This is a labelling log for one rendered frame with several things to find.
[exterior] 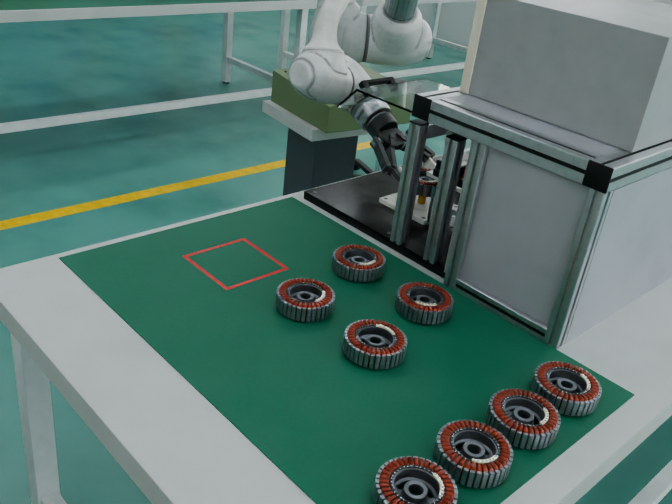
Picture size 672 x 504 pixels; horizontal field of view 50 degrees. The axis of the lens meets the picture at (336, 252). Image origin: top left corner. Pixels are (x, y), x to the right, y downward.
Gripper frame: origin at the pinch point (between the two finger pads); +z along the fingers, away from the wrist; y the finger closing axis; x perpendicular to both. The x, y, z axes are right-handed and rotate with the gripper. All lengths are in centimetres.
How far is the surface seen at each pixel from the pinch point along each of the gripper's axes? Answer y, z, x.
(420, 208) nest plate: 3.0, 5.3, -3.7
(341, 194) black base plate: 12.9, -9.9, -13.4
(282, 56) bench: -229, -250, -216
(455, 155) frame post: 20.6, 10.4, 26.5
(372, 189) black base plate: 3.3, -8.3, -12.5
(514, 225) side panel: 21.1, 29.1, 27.5
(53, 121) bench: -14, -186, -177
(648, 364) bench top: 11, 64, 25
